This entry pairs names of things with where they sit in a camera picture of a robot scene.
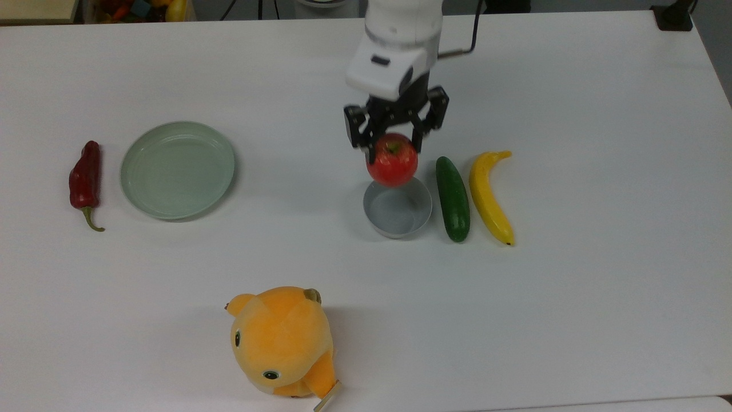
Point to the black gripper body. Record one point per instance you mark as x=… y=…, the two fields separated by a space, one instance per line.
x=397 y=111

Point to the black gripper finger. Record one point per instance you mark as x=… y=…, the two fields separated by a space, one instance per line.
x=355 y=129
x=437 y=111

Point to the red apple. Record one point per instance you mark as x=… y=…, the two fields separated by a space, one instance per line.
x=392 y=161

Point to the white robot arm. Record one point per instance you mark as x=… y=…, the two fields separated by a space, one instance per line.
x=400 y=40

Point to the green cucumber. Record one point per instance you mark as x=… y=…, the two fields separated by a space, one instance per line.
x=453 y=200

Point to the small grey bowl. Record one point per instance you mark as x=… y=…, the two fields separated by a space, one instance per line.
x=397 y=214

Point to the yellow banana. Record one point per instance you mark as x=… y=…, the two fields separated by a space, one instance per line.
x=488 y=197

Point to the black tripod legs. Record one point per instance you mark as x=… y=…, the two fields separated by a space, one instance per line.
x=260 y=8

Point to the pale green plate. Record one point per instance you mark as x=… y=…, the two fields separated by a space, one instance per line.
x=177 y=170

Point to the orange plush toy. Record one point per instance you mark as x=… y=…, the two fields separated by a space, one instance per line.
x=280 y=337

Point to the box of colourful toys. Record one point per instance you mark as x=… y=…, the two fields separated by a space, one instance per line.
x=140 y=10

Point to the black stand base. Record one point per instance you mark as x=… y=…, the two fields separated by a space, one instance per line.
x=673 y=16

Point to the red chili pepper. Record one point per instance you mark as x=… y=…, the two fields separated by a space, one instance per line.
x=84 y=177

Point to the wooden board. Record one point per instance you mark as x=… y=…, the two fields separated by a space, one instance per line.
x=37 y=10

